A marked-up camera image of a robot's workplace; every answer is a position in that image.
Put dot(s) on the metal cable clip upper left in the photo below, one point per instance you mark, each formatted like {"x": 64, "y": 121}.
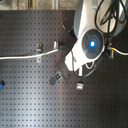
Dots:
{"x": 39, "y": 46}

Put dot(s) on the metal cable clip centre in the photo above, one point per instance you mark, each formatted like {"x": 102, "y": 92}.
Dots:
{"x": 55, "y": 45}

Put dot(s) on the metal cable clip bottom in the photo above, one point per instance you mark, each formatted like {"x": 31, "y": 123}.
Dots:
{"x": 80, "y": 86}

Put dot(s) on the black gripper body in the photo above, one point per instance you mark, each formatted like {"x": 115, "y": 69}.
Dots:
{"x": 63, "y": 68}

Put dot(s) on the metal cable clip lower left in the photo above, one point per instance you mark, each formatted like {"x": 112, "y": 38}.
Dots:
{"x": 39, "y": 59}

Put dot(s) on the metal cable clip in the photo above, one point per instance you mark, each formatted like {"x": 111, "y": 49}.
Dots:
{"x": 39, "y": 59}
{"x": 55, "y": 45}
{"x": 110, "y": 52}
{"x": 39, "y": 46}
{"x": 80, "y": 86}

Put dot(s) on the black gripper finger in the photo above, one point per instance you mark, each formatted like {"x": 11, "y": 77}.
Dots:
{"x": 53, "y": 81}
{"x": 58, "y": 75}

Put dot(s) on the metal cable clip right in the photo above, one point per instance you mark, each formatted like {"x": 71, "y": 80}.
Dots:
{"x": 110, "y": 52}

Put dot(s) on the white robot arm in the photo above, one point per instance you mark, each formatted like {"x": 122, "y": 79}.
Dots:
{"x": 95, "y": 23}

